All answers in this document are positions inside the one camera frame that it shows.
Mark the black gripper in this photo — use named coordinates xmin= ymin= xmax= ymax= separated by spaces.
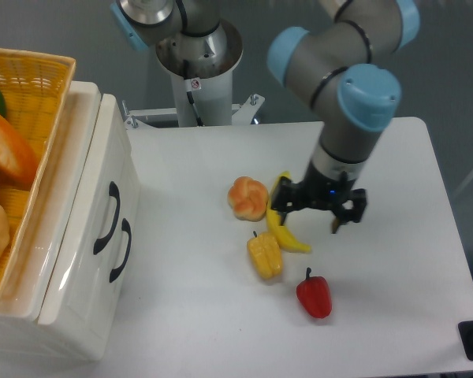
xmin=270 ymin=163 xmax=367 ymax=234

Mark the white top drawer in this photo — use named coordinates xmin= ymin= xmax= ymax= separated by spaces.
xmin=38 ymin=94 xmax=140 ymax=361

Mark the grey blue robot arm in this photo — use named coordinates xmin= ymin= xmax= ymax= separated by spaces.
xmin=110 ymin=1 xmax=420 ymax=232

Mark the white drawer cabinet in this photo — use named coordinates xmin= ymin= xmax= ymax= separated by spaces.
xmin=0 ymin=81 xmax=101 ymax=356

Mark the yellow banana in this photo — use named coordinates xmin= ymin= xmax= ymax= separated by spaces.
xmin=266 ymin=171 xmax=311 ymax=254

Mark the round knotted bread roll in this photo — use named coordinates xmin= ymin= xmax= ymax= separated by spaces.
xmin=227 ymin=176 xmax=269 ymax=221

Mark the yellow bell pepper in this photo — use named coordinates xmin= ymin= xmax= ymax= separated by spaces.
xmin=247 ymin=232 xmax=283 ymax=280

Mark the red bell pepper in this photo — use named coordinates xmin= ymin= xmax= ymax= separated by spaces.
xmin=296 ymin=267 xmax=332 ymax=319

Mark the yellow wicker basket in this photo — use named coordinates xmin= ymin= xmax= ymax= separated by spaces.
xmin=0 ymin=48 xmax=76 ymax=300

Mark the orange baguette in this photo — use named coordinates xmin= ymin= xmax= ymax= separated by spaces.
xmin=0 ymin=115 xmax=39 ymax=186

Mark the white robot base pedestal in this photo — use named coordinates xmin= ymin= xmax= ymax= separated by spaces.
xmin=132 ymin=19 xmax=265 ymax=128

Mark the black lower drawer handle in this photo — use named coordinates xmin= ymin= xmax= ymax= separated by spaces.
xmin=109 ymin=218 xmax=132 ymax=284

